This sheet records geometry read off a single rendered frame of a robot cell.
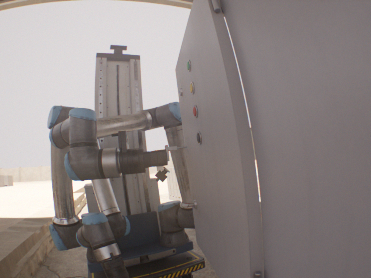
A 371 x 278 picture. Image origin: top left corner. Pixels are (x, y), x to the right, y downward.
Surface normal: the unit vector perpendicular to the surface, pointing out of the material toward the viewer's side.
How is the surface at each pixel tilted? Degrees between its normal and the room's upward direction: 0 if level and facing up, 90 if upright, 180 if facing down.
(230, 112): 90
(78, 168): 100
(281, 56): 90
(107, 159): 76
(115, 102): 90
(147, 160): 90
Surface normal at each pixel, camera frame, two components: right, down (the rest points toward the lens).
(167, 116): -0.42, 0.17
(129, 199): 0.46, -0.17
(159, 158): 0.16, -0.15
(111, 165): 0.18, 0.07
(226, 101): -0.98, 0.10
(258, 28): -0.92, 0.07
